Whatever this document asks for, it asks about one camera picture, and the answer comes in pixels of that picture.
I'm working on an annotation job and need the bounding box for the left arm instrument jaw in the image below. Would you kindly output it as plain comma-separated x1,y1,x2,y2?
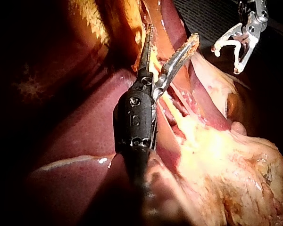
151,32,200,101
138,24,155,73

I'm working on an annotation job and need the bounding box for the left arm instrument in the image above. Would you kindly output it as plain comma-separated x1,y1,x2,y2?
112,70,158,155

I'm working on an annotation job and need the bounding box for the right arm instrument jaw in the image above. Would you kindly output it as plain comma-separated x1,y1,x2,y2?
233,38,259,75
211,23,245,51

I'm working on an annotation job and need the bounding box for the right arm instrument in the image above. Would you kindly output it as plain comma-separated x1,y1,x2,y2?
237,0,270,40

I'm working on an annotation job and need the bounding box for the white clip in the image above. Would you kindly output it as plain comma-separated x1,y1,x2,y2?
213,39,245,73

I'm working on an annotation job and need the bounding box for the gallbladder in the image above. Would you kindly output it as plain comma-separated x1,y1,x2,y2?
68,0,177,72

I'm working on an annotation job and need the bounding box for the thin tube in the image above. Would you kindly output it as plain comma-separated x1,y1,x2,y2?
149,55,191,132
168,86,191,117

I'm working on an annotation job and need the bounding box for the dark red liver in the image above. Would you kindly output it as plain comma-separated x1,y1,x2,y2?
14,0,234,226

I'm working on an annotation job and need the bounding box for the pale fatty tissue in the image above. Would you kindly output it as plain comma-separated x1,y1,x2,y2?
146,53,283,226

